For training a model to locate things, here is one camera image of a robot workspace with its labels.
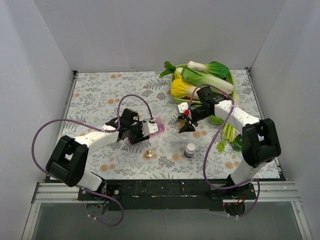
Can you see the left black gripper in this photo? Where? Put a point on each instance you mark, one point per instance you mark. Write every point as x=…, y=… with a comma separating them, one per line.
x=136, y=133

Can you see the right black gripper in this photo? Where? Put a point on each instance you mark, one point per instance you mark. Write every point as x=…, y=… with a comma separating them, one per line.
x=192, y=118

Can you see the gold bottle cap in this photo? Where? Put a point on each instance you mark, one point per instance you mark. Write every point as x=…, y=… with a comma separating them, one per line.
x=149, y=153

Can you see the clear bottle of yellow pills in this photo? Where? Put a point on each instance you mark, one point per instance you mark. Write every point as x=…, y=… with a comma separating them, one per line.
x=180, y=123

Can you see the pink weekly pill organizer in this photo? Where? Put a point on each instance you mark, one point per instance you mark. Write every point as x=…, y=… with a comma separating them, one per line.
x=160, y=126

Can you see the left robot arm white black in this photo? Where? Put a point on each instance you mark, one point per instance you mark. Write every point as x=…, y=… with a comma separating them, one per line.
x=68, y=160

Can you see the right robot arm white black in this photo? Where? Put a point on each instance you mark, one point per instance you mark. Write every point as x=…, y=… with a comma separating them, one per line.
x=260, y=142

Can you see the white bottle blue label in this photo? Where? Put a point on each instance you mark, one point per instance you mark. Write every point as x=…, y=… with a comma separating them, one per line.
x=190, y=150

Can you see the green plastic tray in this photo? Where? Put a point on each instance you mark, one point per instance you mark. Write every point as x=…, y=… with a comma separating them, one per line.
x=177, y=75

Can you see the round green cabbage toy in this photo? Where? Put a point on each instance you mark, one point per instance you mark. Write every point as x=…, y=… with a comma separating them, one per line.
x=216, y=120

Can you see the floral table mat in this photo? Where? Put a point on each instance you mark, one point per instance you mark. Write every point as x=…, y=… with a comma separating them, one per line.
x=98, y=97

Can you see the yellow napa cabbage toy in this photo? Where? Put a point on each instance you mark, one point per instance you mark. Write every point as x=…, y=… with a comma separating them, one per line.
x=181, y=89

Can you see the celery stalk toy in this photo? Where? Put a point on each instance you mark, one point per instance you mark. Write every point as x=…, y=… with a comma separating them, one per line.
x=228, y=135

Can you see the green napa cabbage toy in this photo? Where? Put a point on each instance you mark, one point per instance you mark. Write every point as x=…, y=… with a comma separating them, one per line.
x=197, y=78

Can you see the green glass bottle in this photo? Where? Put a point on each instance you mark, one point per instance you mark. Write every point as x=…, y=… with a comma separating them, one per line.
x=237, y=143

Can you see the leafy green herb toy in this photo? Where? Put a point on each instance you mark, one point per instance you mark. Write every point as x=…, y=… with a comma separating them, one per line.
x=169, y=69

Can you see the bok choy toy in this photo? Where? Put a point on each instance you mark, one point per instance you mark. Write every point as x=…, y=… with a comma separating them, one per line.
x=214, y=68

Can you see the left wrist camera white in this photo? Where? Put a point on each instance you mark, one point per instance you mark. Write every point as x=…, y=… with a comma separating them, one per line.
x=149, y=128

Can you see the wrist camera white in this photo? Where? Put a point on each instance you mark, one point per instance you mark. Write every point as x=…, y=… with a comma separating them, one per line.
x=149, y=128
x=183, y=110

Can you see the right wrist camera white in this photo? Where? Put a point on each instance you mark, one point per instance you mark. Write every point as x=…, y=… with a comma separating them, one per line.
x=183, y=110

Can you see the black front table rail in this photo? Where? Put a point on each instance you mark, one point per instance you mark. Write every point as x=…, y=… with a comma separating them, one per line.
x=176, y=194

